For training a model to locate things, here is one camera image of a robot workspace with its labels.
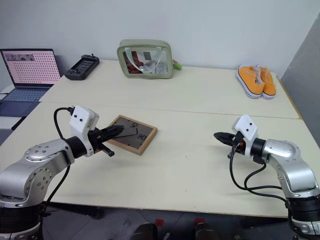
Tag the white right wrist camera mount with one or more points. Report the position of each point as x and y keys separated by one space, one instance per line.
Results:
x=246 y=128

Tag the orange canvas shoe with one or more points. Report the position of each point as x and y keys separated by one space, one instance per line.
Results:
x=269 y=85
x=250 y=80

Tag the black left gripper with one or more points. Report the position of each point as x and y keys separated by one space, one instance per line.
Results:
x=94 y=138

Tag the open laptop computer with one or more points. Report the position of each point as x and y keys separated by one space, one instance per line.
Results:
x=30 y=70

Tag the green bag pull tag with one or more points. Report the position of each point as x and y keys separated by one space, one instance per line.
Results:
x=177 y=65

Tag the red item in bag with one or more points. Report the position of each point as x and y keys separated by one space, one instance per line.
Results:
x=133 y=63

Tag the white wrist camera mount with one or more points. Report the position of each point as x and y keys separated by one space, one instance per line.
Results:
x=246 y=128
x=81 y=120

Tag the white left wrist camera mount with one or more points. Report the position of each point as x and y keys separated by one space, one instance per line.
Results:
x=81 y=120

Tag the black handheld controller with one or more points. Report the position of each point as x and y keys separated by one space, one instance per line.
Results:
x=82 y=67

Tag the wooden framed square clock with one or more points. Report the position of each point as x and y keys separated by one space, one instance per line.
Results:
x=140 y=140

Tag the grey partition panel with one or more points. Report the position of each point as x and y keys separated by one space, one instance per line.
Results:
x=305 y=75

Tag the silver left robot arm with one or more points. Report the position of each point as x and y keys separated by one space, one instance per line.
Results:
x=30 y=170

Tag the dark rounded shape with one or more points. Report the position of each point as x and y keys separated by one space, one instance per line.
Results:
x=206 y=232
x=146 y=232

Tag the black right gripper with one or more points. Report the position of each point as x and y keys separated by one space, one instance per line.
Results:
x=239 y=147

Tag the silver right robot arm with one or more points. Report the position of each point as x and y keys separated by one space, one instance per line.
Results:
x=292 y=160

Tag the green clear toiletry bag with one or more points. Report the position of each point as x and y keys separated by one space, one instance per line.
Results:
x=145 y=75

